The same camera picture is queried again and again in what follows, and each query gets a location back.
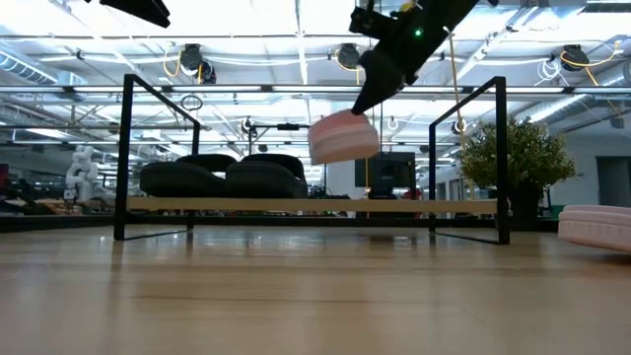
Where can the white robot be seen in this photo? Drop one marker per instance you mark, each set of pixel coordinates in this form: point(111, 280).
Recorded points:
point(81, 172)

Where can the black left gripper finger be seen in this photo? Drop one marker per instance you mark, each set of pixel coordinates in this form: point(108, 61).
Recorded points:
point(143, 12)

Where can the black monitor screen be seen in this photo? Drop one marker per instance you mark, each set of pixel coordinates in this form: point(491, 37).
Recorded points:
point(389, 172)

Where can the black aluminium rig frame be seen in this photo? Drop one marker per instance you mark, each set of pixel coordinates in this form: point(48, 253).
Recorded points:
point(296, 222)

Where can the black background station frame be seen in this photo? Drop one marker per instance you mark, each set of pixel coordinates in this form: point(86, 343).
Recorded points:
point(288, 126)

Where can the green potted plant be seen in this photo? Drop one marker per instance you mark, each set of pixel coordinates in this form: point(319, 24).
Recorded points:
point(522, 153)

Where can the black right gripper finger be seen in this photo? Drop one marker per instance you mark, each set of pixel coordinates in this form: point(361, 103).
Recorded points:
point(382, 79)

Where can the black rubber slide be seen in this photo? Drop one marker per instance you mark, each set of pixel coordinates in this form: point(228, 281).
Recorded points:
point(266, 182)
point(177, 180)

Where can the wooden shelf black metal frame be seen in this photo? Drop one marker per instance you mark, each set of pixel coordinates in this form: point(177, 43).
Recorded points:
point(315, 205)

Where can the pink rubber slide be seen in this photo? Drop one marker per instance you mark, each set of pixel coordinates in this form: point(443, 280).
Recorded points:
point(342, 140)
point(596, 227)

